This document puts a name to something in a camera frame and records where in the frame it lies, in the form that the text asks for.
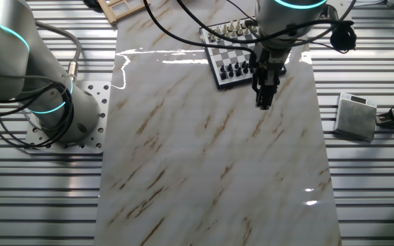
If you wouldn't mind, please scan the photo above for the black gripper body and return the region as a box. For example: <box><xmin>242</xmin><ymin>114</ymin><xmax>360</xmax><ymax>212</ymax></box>
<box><xmin>250</xmin><ymin>46</ymin><xmax>289</xmax><ymax>87</ymax></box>

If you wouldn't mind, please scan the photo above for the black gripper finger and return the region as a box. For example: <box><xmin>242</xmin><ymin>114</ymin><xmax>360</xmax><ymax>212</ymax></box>
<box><xmin>252</xmin><ymin>79</ymin><xmax>265</xmax><ymax>110</ymax></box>
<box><xmin>264</xmin><ymin>79</ymin><xmax>280</xmax><ymax>111</ymax></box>

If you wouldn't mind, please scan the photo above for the folding black white chessboard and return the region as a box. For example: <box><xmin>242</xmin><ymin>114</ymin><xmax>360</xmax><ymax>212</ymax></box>
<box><xmin>198</xmin><ymin>16</ymin><xmax>287</xmax><ymax>91</ymax></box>

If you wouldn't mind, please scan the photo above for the white marble board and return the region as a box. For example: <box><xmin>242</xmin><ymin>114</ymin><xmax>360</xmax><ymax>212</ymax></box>
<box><xmin>92</xmin><ymin>0</ymin><xmax>343</xmax><ymax>246</ymax></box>

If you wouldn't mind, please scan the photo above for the silver digital pocket scale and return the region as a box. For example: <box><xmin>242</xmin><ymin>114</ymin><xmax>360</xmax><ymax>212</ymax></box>
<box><xmin>332</xmin><ymin>92</ymin><xmax>378</xmax><ymax>143</ymax></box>

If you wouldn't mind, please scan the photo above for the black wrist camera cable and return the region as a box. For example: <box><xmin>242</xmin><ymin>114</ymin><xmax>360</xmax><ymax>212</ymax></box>
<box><xmin>176</xmin><ymin>0</ymin><xmax>355</xmax><ymax>44</ymax></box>

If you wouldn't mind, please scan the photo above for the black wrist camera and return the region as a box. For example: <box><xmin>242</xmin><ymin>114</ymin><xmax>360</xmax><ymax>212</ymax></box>
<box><xmin>329</xmin><ymin>20</ymin><xmax>358</xmax><ymax>53</ymax></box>

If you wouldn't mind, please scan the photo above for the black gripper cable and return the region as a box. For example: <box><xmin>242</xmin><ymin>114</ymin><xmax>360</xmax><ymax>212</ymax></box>
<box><xmin>143</xmin><ymin>0</ymin><xmax>258</xmax><ymax>66</ymax></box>

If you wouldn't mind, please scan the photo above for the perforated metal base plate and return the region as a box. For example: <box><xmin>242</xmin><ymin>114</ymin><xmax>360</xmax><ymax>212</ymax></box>
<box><xmin>24</xmin><ymin>81</ymin><xmax>111</xmax><ymax>154</ymax></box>

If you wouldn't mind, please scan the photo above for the small wooden window frame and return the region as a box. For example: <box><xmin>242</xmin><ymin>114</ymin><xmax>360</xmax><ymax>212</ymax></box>
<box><xmin>96</xmin><ymin>0</ymin><xmax>152</xmax><ymax>25</ymax></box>

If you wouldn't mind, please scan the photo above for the grey conduit cable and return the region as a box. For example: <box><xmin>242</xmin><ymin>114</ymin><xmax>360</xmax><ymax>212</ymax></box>
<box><xmin>34</xmin><ymin>20</ymin><xmax>83</xmax><ymax>83</ymax></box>

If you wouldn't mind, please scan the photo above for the black cable bundle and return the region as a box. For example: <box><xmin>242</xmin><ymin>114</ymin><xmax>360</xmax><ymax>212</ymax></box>
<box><xmin>0</xmin><ymin>81</ymin><xmax>75</xmax><ymax>148</ymax></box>

